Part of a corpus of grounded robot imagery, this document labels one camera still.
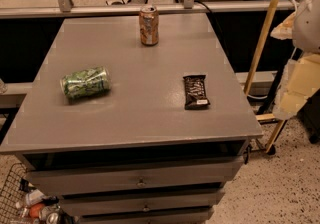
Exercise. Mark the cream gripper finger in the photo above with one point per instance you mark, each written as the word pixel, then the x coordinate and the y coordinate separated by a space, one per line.
pixel 300 81

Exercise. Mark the orange soda can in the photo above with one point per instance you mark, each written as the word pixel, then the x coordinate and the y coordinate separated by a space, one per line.
pixel 149 21

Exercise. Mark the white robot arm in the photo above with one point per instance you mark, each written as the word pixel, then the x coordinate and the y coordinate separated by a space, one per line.
pixel 302 27

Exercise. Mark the dark chocolate bar wrapper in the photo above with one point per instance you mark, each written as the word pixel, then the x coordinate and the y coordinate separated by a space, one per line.
pixel 195 92

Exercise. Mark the green crushed soda can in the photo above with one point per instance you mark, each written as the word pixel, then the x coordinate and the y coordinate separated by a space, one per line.
pixel 85 83

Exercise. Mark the grey drawer cabinet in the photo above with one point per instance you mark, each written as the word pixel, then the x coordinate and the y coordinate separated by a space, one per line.
pixel 134 154

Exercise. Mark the white bottle in basket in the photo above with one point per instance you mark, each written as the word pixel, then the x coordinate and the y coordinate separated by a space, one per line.
pixel 30 199

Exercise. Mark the orange item in basket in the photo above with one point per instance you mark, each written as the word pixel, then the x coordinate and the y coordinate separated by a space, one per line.
pixel 35 210

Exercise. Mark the yellow wooden frame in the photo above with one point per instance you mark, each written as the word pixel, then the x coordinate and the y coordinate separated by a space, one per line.
pixel 256 58

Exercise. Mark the black wire basket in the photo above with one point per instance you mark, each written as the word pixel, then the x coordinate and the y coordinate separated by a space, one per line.
pixel 14 189

